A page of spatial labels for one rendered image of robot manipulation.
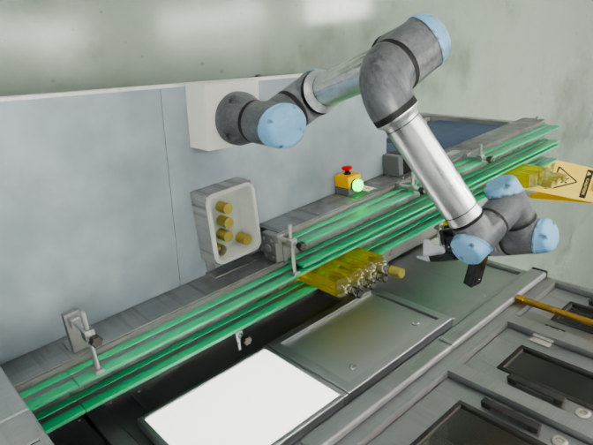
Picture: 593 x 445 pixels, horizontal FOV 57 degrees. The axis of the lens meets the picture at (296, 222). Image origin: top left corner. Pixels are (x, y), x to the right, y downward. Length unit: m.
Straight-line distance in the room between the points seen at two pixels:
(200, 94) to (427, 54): 0.66
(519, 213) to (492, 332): 0.60
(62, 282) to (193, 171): 0.48
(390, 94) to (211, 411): 0.90
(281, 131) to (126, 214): 0.49
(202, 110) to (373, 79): 0.61
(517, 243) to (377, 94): 0.48
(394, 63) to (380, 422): 0.85
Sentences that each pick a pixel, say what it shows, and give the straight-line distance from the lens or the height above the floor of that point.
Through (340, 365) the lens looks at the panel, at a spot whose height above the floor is 1.21.
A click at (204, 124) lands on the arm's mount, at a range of 1.56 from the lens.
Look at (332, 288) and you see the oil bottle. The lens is 1.71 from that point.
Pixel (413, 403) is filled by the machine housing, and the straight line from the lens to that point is 1.53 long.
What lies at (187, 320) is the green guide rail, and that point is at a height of 0.92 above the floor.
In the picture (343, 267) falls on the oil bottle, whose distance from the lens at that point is 1.76.
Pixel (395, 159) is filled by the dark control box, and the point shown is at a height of 0.82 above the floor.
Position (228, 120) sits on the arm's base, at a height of 0.90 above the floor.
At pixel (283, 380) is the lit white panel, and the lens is 1.55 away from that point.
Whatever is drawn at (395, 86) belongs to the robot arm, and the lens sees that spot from 1.09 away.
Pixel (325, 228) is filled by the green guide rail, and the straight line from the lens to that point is 1.78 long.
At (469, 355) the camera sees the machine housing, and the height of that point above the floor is 1.43.
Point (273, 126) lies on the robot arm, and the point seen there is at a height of 1.07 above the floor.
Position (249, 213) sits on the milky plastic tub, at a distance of 1.72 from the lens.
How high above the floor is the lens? 2.15
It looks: 46 degrees down
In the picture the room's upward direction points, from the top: 108 degrees clockwise
